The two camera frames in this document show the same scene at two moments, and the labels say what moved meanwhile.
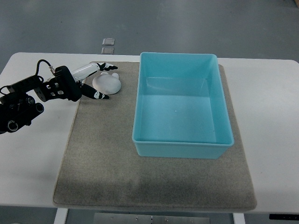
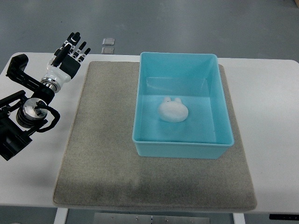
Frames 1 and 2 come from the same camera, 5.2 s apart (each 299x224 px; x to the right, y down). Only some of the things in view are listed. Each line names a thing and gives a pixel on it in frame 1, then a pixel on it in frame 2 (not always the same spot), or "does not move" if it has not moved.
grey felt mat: [101, 167] does not move
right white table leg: [238, 218] does not move
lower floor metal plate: [107, 50] does not move
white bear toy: [107, 84] → [173, 111]
